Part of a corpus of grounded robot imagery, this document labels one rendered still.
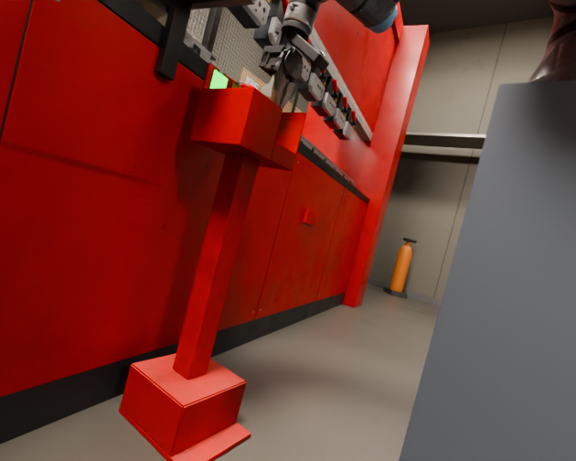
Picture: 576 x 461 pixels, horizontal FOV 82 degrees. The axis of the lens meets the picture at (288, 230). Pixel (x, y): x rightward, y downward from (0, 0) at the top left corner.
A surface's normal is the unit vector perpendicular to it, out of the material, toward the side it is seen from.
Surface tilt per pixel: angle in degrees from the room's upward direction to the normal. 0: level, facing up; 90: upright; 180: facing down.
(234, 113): 90
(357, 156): 90
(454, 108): 90
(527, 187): 90
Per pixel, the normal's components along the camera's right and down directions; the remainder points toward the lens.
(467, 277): -0.58, -0.13
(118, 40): 0.87, 0.23
